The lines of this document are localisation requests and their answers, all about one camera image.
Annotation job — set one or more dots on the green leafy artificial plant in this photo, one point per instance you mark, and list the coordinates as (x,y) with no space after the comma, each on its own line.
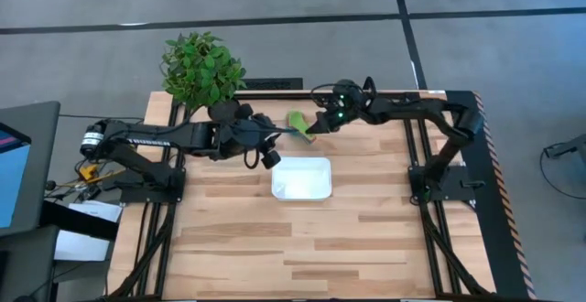
(201,68)

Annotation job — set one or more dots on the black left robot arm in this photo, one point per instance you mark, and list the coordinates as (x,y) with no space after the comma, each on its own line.
(146,144)

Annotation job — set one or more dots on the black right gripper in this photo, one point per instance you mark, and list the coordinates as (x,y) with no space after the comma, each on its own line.
(354,103)

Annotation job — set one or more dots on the black monitor with stand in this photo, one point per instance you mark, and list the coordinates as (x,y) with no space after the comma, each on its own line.
(18,174)

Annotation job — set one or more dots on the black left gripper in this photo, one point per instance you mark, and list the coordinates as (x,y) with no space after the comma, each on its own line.
(238,135)

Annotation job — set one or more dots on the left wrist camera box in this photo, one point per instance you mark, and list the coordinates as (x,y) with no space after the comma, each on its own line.
(271,159)

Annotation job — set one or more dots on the white plastic basket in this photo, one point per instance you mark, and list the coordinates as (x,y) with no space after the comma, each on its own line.
(302,178)

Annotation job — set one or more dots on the black plant pot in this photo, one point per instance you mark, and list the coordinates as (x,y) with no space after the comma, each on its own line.
(224,111)

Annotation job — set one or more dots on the black orange hazard tape strip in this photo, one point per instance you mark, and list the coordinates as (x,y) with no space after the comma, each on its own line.
(508,201)

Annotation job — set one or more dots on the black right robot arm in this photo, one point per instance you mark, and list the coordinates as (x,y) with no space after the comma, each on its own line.
(435,119)

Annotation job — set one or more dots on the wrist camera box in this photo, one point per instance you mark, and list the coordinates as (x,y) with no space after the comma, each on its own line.
(271,159)
(340,106)

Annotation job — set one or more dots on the white paper sheets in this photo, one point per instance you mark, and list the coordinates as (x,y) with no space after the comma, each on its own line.
(87,238)

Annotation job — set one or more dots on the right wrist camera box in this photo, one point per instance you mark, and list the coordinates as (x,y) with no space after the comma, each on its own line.
(340,106)

